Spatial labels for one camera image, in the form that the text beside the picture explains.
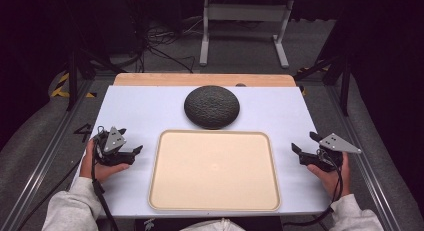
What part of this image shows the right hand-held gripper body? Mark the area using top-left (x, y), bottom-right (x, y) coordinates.
top-left (298, 132), bottom-right (363, 174)

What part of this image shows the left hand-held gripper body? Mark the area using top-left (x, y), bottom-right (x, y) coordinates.
top-left (93, 126), bottom-right (136, 167)

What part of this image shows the beige plastic tray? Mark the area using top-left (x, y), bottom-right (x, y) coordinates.
top-left (147, 129), bottom-right (282, 213)

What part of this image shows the person's left hand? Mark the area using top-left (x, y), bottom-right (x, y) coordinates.
top-left (79, 138), bottom-right (131, 185)

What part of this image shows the person's right hand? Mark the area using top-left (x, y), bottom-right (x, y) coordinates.
top-left (306, 153), bottom-right (352, 202)

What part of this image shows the black tripod stand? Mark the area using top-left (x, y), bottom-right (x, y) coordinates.
top-left (64, 45), bottom-right (128, 113)
top-left (292, 52), bottom-right (352, 118)

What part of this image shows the yellow black floor tape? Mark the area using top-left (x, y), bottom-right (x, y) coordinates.
top-left (49, 72), bottom-right (98, 100)

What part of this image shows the person's grey sweatshirt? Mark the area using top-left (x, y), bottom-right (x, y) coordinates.
top-left (179, 217), bottom-right (247, 231)

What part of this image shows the white metal stand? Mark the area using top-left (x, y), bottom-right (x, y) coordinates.
top-left (198, 0), bottom-right (295, 70)

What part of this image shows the aluminium frame rail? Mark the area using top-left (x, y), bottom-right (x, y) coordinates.
top-left (323, 84), bottom-right (403, 231)
top-left (0, 78), bottom-right (98, 231)

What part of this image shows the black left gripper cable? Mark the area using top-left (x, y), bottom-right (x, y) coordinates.
top-left (90, 125), bottom-right (120, 231)

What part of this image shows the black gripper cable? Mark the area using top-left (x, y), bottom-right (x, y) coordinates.
top-left (90, 125), bottom-right (120, 231)
top-left (282, 149), bottom-right (345, 227)

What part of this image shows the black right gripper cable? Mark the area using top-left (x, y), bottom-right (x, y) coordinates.
top-left (282, 149), bottom-right (345, 227)

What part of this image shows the bundle of floor cables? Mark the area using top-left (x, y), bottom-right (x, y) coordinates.
top-left (132, 15), bottom-right (214, 74)

